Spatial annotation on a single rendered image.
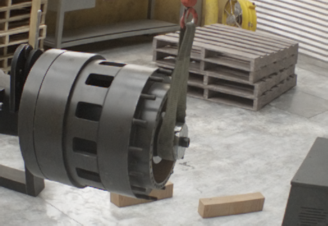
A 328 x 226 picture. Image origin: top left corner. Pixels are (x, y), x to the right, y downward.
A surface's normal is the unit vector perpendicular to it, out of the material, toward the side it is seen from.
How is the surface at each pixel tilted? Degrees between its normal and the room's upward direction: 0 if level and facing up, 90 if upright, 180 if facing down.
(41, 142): 93
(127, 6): 90
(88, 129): 74
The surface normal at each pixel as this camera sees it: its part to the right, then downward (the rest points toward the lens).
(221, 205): 0.28, 0.29
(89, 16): 0.72, 0.24
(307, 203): -0.38, 0.23
